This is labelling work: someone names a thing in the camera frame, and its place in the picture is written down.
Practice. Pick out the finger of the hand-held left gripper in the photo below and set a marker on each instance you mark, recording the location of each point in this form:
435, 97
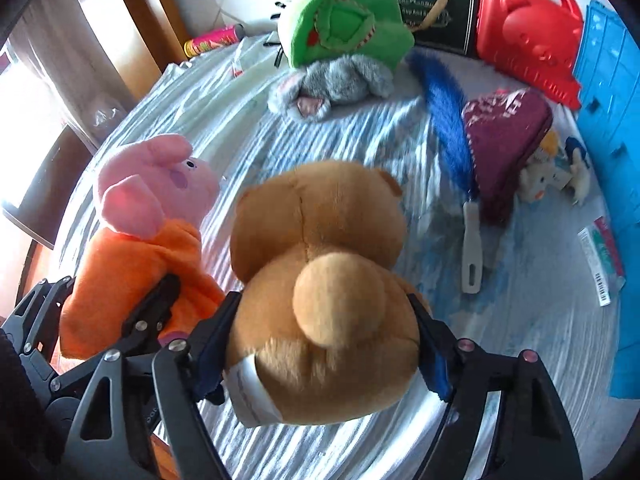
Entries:
152, 305
47, 310

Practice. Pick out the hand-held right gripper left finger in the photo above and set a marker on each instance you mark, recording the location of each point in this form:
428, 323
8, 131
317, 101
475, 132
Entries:
212, 355

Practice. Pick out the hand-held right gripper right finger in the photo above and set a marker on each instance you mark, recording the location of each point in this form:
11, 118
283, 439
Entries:
435, 365

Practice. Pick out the pink pig plush orange dress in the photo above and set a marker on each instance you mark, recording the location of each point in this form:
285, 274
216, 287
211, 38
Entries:
135, 260

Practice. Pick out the brown teddy bear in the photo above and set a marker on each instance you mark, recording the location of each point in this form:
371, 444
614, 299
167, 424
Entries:
325, 240

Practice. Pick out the blue plastic storage crate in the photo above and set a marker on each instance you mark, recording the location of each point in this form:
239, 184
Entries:
615, 135

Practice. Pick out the dark wooden furniture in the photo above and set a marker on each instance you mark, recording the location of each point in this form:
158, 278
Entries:
45, 190

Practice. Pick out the clear plastic bag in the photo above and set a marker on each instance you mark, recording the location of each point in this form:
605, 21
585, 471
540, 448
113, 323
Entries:
107, 116

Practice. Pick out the red and green toothpaste box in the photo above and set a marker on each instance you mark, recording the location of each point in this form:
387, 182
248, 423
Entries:
602, 255

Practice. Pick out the small white cat plush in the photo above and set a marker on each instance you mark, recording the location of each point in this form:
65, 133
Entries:
537, 182

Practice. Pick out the pale blue striped tablecloth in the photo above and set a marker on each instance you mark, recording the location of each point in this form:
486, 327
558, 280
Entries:
350, 140

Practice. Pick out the small red and white box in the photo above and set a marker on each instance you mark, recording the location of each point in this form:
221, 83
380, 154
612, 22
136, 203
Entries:
237, 67

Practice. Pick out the sheer white curtain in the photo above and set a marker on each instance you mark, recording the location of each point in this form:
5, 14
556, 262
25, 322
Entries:
60, 50

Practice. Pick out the pink snack canister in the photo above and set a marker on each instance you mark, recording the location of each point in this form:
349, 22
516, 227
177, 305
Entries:
212, 40

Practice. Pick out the grey plush toy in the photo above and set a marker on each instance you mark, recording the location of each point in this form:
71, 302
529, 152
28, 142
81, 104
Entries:
340, 80

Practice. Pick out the green plush toy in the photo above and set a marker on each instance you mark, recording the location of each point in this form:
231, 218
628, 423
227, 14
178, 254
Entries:
345, 25

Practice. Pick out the black gift box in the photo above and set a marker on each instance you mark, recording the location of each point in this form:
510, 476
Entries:
450, 25

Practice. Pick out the red bear-shaped case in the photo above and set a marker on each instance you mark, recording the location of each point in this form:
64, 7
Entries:
525, 35

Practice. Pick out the wooden wall trim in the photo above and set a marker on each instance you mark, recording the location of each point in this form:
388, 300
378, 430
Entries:
150, 10

